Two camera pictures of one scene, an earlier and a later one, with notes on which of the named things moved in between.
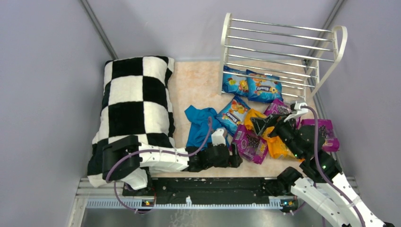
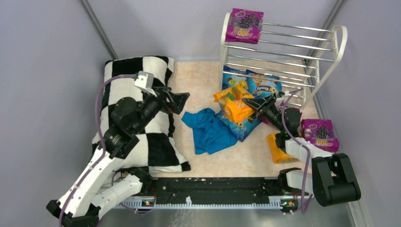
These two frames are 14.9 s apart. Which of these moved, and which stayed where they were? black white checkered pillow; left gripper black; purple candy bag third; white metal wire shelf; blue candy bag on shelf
Moved: left gripper black
Stayed: purple candy bag third; blue candy bag on shelf; white metal wire shelf; black white checkered pillow
